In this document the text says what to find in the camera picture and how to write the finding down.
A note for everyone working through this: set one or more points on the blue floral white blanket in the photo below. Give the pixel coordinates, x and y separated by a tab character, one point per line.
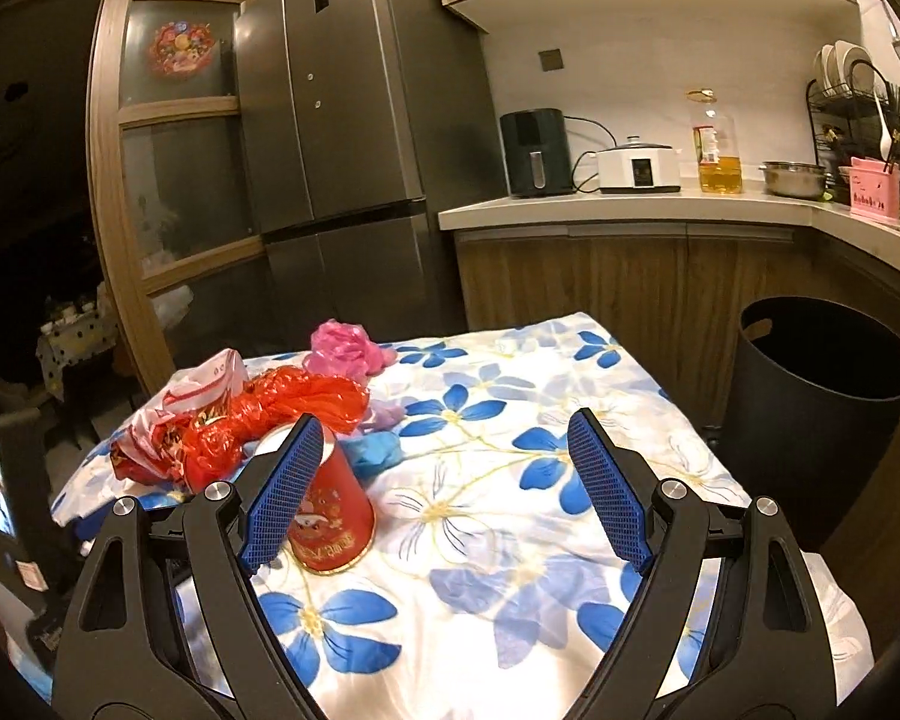
480	540

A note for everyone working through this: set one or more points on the red paper cup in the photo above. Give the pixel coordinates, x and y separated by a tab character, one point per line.
337	517

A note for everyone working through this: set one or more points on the polka dot covered dining table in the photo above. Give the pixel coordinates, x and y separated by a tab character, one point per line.
75	337

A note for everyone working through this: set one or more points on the red clear printed packaging bag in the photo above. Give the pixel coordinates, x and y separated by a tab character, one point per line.
165	435

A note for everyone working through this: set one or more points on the white plastic spoon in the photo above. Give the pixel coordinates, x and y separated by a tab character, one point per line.
883	139

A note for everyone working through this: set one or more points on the black air fryer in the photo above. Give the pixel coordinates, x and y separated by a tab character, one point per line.
532	154

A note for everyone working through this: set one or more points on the cooking oil bottle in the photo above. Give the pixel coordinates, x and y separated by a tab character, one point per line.
714	150

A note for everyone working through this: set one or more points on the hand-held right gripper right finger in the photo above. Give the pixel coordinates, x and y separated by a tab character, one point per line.
607	495

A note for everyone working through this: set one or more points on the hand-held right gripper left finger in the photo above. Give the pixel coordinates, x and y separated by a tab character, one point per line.
281	499

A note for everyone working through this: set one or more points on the grey steel refrigerator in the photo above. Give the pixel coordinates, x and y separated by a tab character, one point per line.
360	127

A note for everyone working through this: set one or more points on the black trash bin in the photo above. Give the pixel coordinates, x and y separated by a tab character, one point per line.
810	450

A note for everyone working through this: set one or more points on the brown wall outlet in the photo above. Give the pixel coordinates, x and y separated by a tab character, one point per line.
550	61

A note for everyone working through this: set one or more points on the wooden kitchen base cabinet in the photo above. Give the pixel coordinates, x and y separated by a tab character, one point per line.
607	277

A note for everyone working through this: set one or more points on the white plate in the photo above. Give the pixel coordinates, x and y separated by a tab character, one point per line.
855	64
827	69

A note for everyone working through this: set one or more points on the red round door sticker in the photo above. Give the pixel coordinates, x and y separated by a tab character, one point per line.
180	49

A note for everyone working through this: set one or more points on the steel mixing bowl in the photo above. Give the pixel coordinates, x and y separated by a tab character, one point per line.
795	180

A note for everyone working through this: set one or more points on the wooden framed glass door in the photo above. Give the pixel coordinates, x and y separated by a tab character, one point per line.
187	187

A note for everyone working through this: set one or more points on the red plastic bag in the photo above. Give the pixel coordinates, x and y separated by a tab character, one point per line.
285	397

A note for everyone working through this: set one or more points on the pink plastic bag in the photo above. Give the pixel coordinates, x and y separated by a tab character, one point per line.
341	349

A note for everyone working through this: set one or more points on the pink utensil holder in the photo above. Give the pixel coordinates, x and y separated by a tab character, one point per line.
874	191

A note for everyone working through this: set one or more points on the white electric cooker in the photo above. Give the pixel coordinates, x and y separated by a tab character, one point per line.
641	169

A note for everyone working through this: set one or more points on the light purple plastic bag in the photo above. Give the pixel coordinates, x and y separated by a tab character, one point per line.
384	414

